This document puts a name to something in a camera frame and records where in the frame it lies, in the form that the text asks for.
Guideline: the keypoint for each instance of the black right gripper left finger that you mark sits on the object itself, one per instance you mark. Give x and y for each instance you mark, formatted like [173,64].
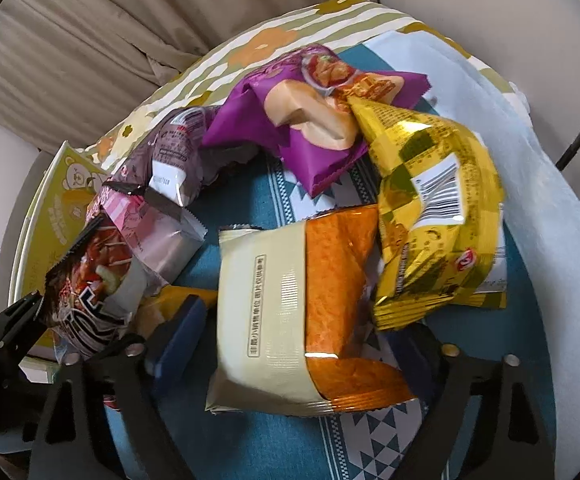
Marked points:
[74,439]

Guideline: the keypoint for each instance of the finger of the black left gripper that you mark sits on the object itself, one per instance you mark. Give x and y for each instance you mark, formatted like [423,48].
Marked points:
[20,328]

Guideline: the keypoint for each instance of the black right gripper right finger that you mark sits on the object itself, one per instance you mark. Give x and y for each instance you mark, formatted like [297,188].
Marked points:
[470,409]

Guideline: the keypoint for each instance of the dark red Tatre chips bag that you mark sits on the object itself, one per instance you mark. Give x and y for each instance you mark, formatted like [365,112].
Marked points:
[94,291]

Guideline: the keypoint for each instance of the cream orange cake packet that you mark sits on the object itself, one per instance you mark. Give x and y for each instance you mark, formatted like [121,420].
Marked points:
[291,317]

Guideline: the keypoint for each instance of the green storage box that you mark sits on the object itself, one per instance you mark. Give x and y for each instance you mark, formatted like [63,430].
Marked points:
[53,219]

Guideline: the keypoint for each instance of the pink wafer snack bag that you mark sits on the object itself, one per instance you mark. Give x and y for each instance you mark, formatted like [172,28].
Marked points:
[164,243]

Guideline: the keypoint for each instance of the yellow snack bag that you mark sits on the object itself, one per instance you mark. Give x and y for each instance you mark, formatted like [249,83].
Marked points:
[440,206]

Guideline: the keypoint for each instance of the brown chocolate snack bag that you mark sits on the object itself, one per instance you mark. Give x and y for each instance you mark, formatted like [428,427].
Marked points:
[172,161]

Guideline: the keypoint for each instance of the beige curtain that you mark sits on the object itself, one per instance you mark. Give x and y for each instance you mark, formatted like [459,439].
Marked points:
[70,70]

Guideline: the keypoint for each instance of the purple bread snack bag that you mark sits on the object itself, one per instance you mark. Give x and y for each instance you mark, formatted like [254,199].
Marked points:
[296,108]

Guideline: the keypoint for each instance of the floral striped quilt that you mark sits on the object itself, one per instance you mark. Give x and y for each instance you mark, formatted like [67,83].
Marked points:
[337,24]

